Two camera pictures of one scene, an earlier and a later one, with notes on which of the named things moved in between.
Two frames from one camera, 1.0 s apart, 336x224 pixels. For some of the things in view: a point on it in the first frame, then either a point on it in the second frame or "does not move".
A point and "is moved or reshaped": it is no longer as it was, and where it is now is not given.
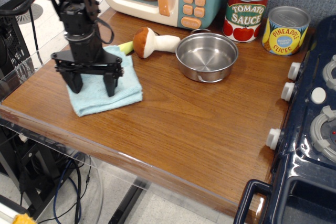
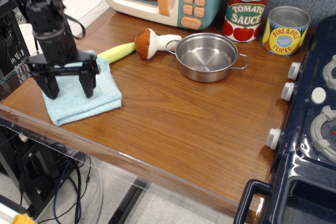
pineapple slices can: (285, 30) does not move
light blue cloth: (94, 97) is moved or reshaped
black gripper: (85, 55) to (59, 55)
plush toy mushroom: (146, 42) does not move
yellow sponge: (23, 219) does not move
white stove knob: (287, 91) does not move
